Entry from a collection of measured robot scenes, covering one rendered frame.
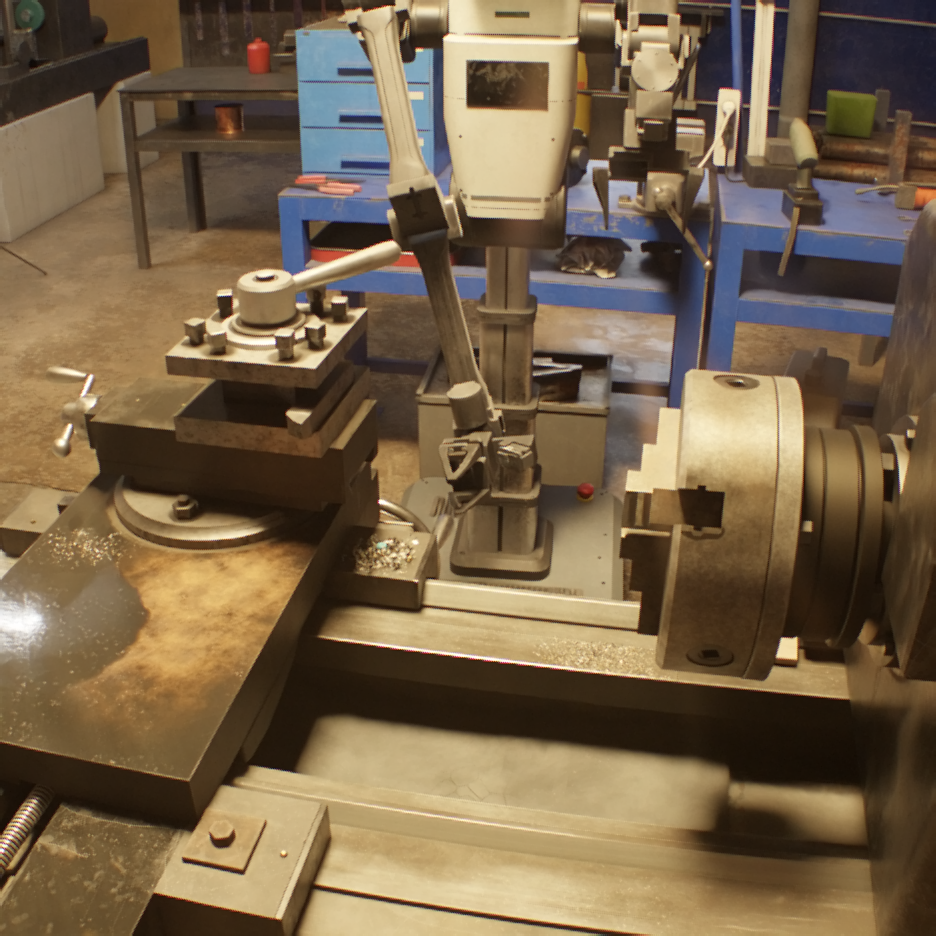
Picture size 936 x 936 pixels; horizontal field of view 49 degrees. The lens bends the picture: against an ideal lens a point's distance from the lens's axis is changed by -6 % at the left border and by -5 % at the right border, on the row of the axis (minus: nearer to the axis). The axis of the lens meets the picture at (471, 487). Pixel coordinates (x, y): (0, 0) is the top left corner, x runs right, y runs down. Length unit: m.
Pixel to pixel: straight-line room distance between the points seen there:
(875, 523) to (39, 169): 5.56
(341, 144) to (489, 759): 2.00
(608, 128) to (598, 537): 4.22
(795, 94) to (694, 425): 6.96
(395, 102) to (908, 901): 1.35
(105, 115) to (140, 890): 6.35
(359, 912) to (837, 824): 0.53
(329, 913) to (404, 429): 2.60
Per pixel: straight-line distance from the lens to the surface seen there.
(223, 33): 5.34
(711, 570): 0.79
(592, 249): 2.72
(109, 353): 4.19
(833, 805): 1.21
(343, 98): 2.86
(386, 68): 1.76
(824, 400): 2.97
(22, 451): 3.57
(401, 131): 1.72
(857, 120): 4.07
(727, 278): 2.64
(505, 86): 1.88
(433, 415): 2.99
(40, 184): 6.10
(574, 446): 2.98
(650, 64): 1.36
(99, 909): 0.90
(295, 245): 2.80
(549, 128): 1.89
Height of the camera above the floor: 1.56
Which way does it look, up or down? 30 degrees down
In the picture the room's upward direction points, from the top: straight up
